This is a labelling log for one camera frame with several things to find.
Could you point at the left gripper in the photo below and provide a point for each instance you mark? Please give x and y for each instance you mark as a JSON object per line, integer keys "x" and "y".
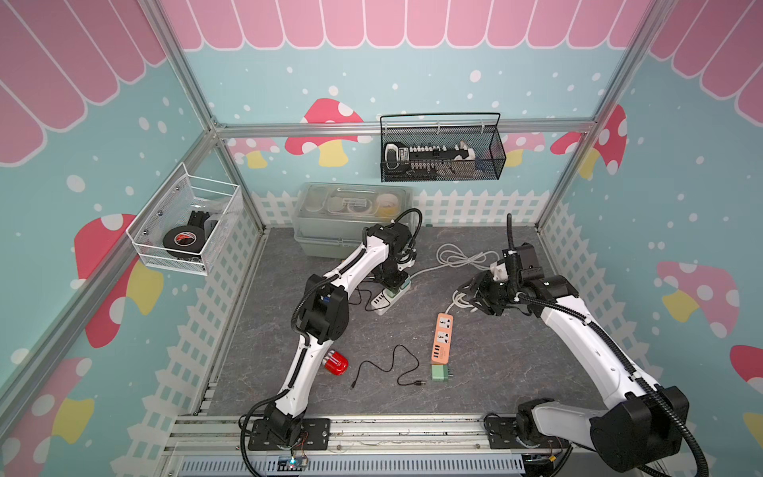
{"x": 400, "y": 276}

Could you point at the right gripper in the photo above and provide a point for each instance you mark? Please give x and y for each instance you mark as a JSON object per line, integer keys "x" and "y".
{"x": 480, "y": 281}

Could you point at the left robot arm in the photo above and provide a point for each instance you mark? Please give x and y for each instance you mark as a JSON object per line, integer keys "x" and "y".
{"x": 322, "y": 316}

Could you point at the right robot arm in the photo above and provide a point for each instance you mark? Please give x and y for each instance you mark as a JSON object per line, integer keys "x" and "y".
{"x": 643, "y": 422}

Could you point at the white power strip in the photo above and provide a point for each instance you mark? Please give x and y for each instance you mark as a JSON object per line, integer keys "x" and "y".
{"x": 381, "y": 304}

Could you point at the orange power strip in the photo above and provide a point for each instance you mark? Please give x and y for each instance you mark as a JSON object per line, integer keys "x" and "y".
{"x": 442, "y": 339}

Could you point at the green translucent storage box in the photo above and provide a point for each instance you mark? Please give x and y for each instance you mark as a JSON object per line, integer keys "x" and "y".
{"x": 329, "y": 218}

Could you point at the green adapter front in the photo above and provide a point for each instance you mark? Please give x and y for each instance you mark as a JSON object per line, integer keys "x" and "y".
{"x": 440, "y": 373}

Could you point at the black tape roll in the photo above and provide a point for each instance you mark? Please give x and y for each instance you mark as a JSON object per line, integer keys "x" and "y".
{"x": 185, "y": 242}

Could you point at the black wire mesh basket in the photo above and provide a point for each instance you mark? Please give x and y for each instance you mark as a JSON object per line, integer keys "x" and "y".
{"x": 438, "y": 147}

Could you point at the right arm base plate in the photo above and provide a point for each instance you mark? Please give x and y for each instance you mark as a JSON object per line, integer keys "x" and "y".
{"x": 502, "y": 434}

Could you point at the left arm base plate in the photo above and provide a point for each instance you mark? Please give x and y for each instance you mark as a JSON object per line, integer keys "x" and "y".
{"x": 304, "y": 434}

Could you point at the white wire basket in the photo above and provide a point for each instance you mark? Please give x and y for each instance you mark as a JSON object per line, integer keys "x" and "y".
{"x": 186, "y": 200}

